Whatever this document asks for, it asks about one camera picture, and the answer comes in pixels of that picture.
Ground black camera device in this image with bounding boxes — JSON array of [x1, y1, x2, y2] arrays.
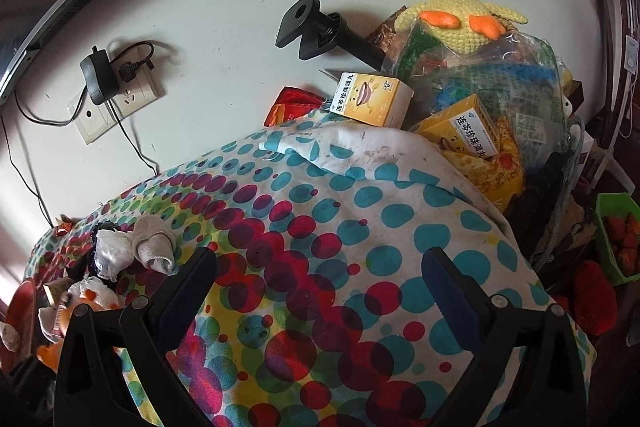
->
[[274, 0, 396, 72]]

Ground brown patterned packet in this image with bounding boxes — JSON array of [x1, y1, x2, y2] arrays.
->
[[367, 6, 417, 58]]

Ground black wall plug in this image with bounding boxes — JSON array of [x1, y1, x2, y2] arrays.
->
[[119, 41, 155, 84]]

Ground red snack packet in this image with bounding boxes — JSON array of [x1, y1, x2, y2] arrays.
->
[[264, 86, 327, 128]]

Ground beige sock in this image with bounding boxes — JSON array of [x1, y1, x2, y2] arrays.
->
[[131, 215, 176, 276]]

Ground black television power cable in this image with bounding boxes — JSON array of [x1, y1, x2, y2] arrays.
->
[[0, 114, 55, 229]]

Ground small tan box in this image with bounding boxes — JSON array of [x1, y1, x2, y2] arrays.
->
[[42, 279, 72, 309]]

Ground large yellow medicine box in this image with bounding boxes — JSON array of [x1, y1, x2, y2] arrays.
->
[[407, 94, 503, 158]]

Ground white coax wall plate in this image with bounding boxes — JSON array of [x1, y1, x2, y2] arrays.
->
[[74, 99, 122, 144]]

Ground black adapter cable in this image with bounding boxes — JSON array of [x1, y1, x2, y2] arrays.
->
[[106, 101, 160, 174]]

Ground crumpled clear plastic bag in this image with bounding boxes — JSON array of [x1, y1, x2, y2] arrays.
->
[[95, 229, 139, 283]]

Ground yellow crocheted duck toy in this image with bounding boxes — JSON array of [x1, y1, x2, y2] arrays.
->
[[395, 0, 529, 55]]

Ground red plush toy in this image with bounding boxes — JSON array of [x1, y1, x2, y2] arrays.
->
[[572, 259, 622, 336]]

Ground black power adapter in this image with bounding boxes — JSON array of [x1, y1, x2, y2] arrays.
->
[[81, 48, 121, 105]]

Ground yellow orange packet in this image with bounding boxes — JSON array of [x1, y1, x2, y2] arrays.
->
[[462, 117, 527, 208]]

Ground white power wall socket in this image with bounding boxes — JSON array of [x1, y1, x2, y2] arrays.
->
[[107, 67, 167, 114]]

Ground red round tray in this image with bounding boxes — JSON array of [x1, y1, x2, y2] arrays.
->
[[0, 279, 47, 358]]

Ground small yellow medicine box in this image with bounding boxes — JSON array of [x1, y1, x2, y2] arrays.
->
[[327, 72, 415, 128]]

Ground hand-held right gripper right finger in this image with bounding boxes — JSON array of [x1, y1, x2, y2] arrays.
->
[[421, 247, 588, 427]]

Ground white plastic bag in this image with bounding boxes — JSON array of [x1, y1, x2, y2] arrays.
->
[[67, 278, 124, 312]]

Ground polka dot cloth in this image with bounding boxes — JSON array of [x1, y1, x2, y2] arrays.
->
[[22, 107, 598, 427]]

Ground black coax cable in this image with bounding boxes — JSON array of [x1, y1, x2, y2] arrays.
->
[[14, 89, 85, 128]]

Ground green plastic basket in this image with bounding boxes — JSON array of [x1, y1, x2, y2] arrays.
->
[[595, 193, 640, 285]]

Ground clear plastic bag of goods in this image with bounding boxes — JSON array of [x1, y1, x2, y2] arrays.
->
[[390, 24, 573, 148]]

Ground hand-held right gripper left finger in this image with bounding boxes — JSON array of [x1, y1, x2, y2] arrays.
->
[[52, 247, 218, 427]]

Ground pile of strawberries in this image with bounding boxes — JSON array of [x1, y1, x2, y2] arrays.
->
[[602, 213, 640, 278]]

